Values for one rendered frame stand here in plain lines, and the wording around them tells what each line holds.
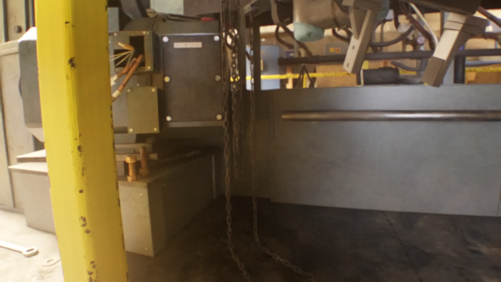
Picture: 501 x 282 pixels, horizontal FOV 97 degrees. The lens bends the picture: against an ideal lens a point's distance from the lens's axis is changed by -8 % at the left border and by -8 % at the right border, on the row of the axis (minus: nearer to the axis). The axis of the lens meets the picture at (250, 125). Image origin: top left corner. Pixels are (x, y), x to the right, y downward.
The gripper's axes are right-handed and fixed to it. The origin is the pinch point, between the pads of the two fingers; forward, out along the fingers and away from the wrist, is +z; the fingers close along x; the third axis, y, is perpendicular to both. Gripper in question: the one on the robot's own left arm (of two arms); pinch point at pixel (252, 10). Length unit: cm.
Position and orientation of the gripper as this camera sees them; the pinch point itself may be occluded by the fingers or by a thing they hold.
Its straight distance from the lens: 89.8
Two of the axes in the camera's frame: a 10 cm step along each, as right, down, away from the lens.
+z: -5.4, -0.7, 8.4
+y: -0.2, -10.0, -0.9
